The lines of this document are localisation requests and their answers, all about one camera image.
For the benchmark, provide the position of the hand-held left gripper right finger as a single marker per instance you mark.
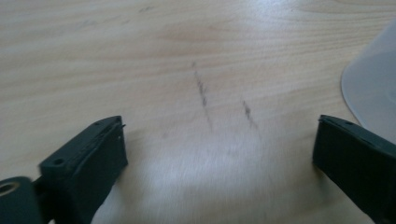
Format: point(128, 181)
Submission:
point(355, 155)

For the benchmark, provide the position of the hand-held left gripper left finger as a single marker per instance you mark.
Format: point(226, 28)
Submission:
point(90, 161)

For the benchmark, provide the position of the clear plastic storage box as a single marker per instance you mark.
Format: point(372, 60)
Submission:
point(373, 87)

